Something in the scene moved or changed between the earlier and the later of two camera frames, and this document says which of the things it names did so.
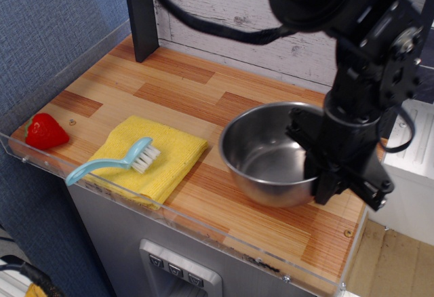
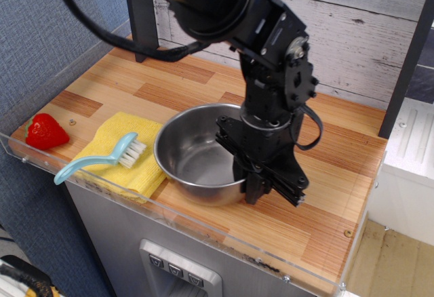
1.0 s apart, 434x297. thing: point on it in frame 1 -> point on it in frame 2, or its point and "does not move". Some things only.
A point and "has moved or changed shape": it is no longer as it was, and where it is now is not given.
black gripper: x=340 y=147 -> x=264 y=143
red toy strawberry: x=43 y=131 does not move
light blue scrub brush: x=139 y=159 -> x=126 y=156
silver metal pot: x=265 y=165 has moved or changed shape
